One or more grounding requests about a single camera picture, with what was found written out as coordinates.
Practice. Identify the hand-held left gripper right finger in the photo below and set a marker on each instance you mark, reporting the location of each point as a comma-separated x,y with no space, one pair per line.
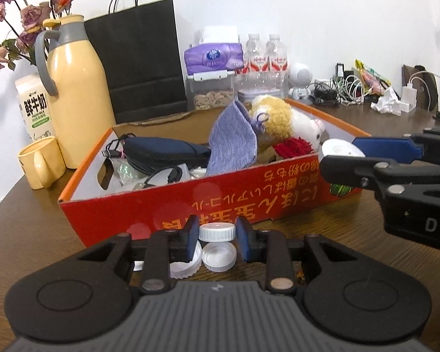
243,238

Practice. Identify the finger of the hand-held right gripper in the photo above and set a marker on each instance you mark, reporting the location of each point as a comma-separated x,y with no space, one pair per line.
352,172
385,148

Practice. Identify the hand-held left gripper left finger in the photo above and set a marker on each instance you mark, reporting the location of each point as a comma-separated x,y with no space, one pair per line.
191,238

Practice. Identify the red cardboard box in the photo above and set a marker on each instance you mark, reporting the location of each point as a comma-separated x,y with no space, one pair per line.
242,194

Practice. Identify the white cloth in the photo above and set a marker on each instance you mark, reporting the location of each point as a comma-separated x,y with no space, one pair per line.
198,172

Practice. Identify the navy zip pouch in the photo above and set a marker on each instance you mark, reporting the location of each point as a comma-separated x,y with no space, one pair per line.
161,152

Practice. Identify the white yellow plush sheep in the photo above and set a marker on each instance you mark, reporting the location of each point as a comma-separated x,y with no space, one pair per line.
278,117

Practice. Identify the iridescent ball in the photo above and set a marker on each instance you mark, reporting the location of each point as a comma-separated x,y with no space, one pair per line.
126,171

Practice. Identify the purple burlap bag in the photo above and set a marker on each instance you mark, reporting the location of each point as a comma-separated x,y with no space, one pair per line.
231,143

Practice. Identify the crumpled white tissue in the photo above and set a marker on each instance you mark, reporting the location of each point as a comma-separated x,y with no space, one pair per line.
387,101

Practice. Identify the white power adapter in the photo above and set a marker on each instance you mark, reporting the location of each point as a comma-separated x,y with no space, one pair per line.
409,97

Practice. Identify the brown cardboard stand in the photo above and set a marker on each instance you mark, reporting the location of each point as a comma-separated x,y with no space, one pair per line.
425,91

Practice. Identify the yellow green snack packet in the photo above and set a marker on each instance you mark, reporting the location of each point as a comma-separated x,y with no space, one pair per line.
372,77

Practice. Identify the black charger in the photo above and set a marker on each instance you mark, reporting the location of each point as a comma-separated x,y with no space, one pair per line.
343,71

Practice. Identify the white round robot toy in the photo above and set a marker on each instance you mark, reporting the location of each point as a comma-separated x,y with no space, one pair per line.
300,77

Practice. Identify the clear flat lidded box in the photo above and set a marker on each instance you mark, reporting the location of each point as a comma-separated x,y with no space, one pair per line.
260,93

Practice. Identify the clear plastic snack container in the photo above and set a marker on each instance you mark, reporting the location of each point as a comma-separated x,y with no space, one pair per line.
211,93

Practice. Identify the yellow mug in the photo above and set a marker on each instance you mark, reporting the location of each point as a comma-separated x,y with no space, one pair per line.
40,161

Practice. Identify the yellow thermos jug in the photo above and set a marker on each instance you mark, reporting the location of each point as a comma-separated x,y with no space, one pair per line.
80,99

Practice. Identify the purple tissue pack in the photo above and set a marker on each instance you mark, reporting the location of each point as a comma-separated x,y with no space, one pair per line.
212,57

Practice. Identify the black paper bag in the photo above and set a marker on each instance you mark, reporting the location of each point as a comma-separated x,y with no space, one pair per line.
143,58

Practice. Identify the white milk carton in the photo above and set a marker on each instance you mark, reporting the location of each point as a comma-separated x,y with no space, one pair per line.
35,110

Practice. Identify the dried rose bouquet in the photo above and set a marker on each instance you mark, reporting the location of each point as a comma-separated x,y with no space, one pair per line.
29,14

